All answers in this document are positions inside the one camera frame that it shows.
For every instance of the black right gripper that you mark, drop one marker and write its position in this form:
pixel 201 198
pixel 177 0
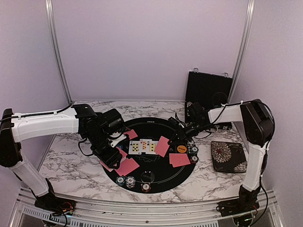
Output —
pixel 182 135

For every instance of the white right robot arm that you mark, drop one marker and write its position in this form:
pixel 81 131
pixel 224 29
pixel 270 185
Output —
pixel 259 127

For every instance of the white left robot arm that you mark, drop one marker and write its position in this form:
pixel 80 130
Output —
pixel 102 130

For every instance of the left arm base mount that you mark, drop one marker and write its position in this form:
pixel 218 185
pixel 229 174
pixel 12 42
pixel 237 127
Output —
pixel 51 202

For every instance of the clear round dealer button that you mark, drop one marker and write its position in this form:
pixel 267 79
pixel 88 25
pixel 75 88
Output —
pixel 147 177

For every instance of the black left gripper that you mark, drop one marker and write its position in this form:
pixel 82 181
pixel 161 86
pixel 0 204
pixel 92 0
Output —
pixel 110 159

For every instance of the aluminium front rail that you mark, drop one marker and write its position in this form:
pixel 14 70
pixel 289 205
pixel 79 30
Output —
pixel 98 213

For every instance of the black floral rectangular tray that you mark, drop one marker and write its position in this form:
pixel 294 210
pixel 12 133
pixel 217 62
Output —
pixel 228 157

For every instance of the right aluminium frame post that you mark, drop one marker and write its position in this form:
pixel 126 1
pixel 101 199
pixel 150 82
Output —
pixel 243 46

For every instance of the orange big blind button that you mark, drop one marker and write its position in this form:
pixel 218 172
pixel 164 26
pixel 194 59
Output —
pixel 181 149

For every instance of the red playing card deck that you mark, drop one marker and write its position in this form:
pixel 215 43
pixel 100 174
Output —
pixel 116 161

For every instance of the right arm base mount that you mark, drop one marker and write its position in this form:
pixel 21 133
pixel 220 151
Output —
pixel 242 204

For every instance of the red pip face-up card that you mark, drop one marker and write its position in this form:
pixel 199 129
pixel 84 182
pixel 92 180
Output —
pixel 144 145

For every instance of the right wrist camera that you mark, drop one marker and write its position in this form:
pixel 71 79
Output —
pixel 196 112

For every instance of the aluminium frame post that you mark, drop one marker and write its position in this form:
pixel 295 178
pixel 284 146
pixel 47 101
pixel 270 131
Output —
pixel 56 49
pixel 243 46

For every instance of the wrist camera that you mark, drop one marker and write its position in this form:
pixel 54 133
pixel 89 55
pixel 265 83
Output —
pixel 196 112
pixel 114 121

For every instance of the black poker chip case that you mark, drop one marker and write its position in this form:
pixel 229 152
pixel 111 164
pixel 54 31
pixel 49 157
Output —
pixel 209 90

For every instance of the left aluminium frame post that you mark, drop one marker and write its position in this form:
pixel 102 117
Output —
pixel 56 49

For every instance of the dealt red card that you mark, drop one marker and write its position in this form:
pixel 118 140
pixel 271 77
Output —
pixel 131 134
pixel 129 164
pixel 123 171
pixel 177 160
pixel 162 146

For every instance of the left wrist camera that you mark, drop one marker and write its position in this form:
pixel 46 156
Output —
pixel 114 121

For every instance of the round black poker mat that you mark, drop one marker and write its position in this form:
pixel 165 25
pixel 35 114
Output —
pixel 166 176

